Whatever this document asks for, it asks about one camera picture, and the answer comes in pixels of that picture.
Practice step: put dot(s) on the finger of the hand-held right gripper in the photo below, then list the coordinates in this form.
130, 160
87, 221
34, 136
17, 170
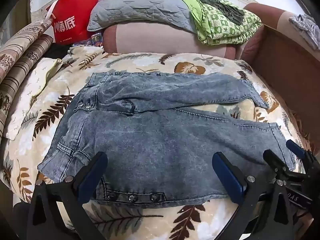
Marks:
296, 148
273, 161

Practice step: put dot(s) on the dark green cloth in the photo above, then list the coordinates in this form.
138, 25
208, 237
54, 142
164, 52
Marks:
225, 11

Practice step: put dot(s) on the striped floral fabric roll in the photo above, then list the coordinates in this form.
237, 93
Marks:
22, 45
20, 80

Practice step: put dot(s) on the colourful snack packet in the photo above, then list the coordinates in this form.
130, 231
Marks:
95, 39

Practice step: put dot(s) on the grey quilted pillow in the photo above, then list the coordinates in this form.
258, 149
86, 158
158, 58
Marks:
140, 5

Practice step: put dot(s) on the grey crumpled cloth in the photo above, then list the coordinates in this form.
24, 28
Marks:
305, 27

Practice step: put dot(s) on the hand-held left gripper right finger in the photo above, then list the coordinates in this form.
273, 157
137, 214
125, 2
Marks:
228, 177

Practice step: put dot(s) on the reddish brown cushion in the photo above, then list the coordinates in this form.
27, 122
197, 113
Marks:
252, 45

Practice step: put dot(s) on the leaf print blanket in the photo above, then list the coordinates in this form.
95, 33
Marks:
150, 60

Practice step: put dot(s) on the blue denim jacket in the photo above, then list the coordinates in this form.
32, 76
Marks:
162, 135

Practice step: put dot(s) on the pink bolster cushion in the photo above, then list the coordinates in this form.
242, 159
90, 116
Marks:
155, 40

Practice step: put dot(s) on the green checked cloth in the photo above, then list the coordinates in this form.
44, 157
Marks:
220, 32

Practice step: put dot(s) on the red paper bag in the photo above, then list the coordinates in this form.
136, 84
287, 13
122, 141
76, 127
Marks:
72, 12

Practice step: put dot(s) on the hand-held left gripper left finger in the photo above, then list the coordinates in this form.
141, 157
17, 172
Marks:
92, 177

